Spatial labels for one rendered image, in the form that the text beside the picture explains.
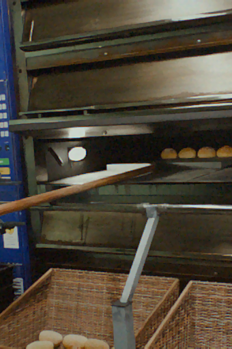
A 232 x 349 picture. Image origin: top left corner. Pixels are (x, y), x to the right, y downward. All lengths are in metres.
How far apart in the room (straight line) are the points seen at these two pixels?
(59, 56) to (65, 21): 0.13
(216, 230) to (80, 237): 0.54
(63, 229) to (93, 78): 0.60
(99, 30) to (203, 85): 0.42
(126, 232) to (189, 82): 0.59
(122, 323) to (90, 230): 0.77
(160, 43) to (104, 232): 0.72
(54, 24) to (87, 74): 0.23
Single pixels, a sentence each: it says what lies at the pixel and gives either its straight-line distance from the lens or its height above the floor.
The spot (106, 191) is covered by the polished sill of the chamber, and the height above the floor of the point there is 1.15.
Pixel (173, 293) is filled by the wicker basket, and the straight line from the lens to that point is 2.09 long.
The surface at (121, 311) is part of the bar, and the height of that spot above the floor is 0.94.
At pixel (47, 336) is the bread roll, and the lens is 2.29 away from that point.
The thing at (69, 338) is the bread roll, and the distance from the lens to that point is 2.23.
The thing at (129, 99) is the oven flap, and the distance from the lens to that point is 2.10.
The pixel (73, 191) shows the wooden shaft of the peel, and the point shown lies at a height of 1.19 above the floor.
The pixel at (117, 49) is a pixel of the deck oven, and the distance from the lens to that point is 2.15.
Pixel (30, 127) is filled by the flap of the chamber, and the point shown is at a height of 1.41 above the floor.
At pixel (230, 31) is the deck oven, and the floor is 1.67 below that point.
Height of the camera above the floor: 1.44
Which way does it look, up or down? 5 degrees down
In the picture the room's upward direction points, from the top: 4 degrees counter-clockwise
